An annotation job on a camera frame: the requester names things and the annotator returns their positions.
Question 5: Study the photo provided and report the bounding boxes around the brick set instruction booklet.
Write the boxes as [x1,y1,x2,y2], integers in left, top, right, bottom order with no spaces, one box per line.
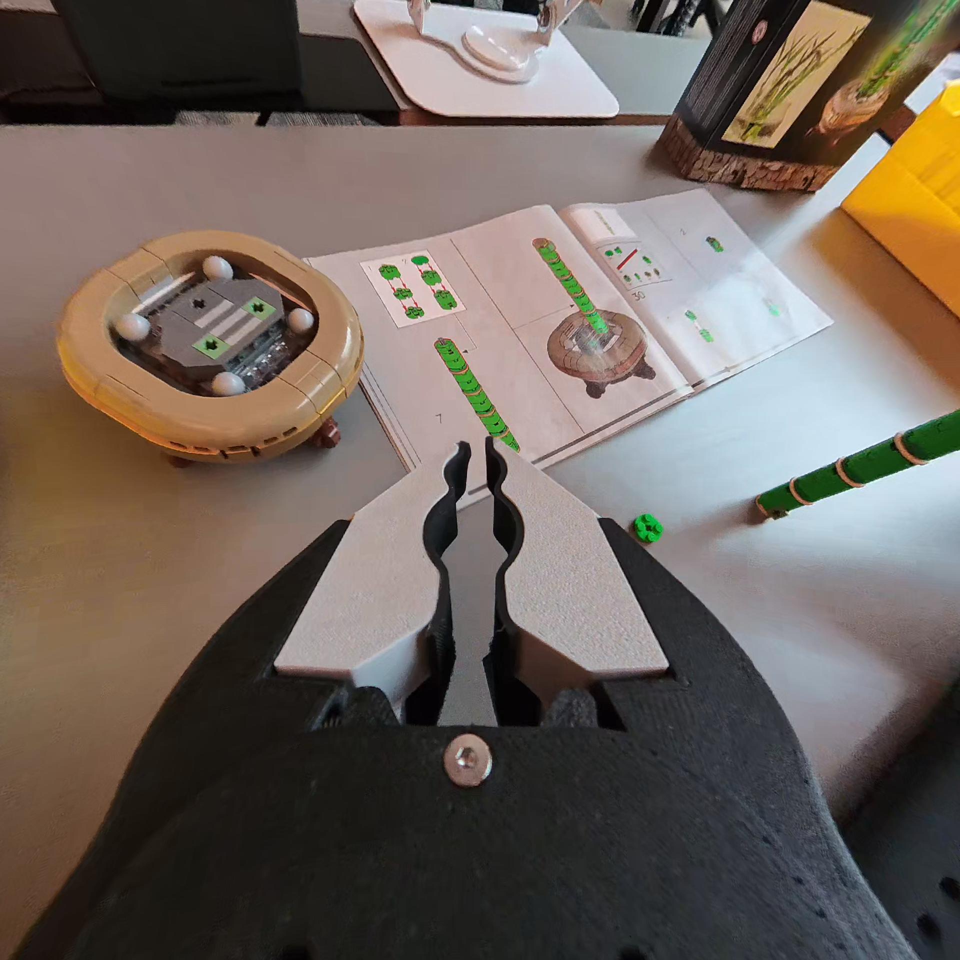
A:
[303,187,835,513]

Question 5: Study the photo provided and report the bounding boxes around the white metal stand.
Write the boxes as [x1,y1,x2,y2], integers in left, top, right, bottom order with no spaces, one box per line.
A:
[352,0,621,121]

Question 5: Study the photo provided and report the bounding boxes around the tan brick pot model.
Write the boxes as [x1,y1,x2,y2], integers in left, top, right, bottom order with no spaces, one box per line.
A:
[56,228,366,470]

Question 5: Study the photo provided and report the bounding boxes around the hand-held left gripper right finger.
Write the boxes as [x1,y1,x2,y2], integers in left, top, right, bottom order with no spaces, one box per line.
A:
[483,436,671,726]

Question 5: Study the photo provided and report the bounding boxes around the black perforated fabric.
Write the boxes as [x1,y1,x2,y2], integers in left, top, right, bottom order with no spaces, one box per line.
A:
[843,675,960,960]

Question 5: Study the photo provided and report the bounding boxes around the green brick bamboo stalk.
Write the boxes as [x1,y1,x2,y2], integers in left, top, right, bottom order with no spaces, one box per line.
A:
[755,408,960,524]

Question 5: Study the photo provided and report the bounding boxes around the black bamboo set box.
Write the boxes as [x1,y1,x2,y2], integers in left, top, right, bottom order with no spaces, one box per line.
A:
[651,0,942,194]

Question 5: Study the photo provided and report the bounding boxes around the yellow parts bin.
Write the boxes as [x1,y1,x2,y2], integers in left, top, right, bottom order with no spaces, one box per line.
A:
[840,78,960,322]

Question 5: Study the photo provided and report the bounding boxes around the dark grey chair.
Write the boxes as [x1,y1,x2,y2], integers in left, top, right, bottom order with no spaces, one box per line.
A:
[52,0,402,127]

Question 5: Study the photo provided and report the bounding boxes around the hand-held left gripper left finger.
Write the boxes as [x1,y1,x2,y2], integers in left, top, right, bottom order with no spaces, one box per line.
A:
[273,440,474,726]

